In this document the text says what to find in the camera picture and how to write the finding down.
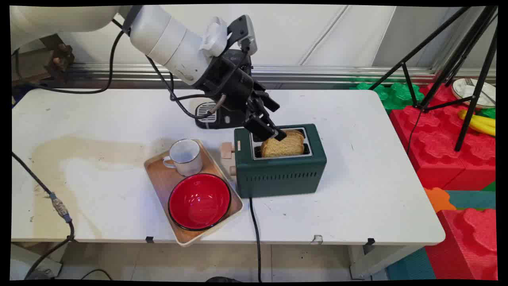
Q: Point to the orange foam piece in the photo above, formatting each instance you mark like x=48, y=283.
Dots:
x=438, y=198

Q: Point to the black coffee machine base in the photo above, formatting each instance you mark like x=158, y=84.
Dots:
x=222, y=119

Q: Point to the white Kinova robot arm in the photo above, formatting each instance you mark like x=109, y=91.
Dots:
x=170, y=39

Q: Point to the wooden toaster knob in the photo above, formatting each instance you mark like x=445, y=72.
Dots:
x=232, y=171

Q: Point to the black tripod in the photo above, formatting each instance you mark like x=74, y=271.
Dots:
x=472, y=43

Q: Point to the large red foam block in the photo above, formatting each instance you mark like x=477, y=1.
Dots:
x=432, y=139

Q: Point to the yellow toy banana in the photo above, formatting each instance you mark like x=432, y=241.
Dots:
x=484, y=125

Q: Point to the wooden toaster lever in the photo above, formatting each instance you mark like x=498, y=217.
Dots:
x=227, y=150

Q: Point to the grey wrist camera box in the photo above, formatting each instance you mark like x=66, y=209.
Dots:
x=244, y=29

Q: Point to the green toaster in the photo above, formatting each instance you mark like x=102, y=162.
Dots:
x=278, y=174

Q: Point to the white enamel mug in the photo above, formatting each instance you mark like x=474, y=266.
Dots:
x=185, y=157

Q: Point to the brown toast slice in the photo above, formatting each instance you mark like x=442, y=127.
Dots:
x=297, y=132
x=283, y=147

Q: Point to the small red foam block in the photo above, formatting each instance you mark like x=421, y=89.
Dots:
x=468, y=246

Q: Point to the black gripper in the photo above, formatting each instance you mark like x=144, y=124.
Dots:
x=232, y=81

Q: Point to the teal foam mat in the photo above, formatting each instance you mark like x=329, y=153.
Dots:
x=474, y=199

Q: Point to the brown table clamp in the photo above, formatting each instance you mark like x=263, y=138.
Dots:
x=61, y=59

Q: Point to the silver fork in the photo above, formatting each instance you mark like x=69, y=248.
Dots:
x=472, y=84

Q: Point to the wooden tray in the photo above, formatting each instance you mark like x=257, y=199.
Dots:
x=160, y=182

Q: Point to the red bowl black rim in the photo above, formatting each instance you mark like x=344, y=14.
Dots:
x=198, y=202

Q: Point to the green foam block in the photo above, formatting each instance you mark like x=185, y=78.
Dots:
x=397, y=95

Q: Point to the white plate with fork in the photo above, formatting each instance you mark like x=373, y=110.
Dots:
x=464, y=89

